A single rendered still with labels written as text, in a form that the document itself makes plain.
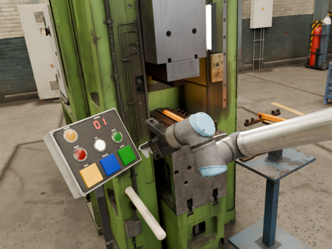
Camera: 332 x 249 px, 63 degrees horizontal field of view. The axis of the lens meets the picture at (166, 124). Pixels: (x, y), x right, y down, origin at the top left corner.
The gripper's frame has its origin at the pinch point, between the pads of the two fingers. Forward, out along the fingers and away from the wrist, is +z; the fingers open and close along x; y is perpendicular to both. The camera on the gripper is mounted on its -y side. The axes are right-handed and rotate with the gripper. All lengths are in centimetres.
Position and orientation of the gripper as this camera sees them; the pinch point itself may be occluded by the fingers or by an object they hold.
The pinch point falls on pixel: (140, 146)
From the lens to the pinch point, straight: 117.1
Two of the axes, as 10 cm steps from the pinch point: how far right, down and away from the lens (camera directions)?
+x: 6.1, -3.2, 7.2
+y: 4.6, 8.9, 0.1
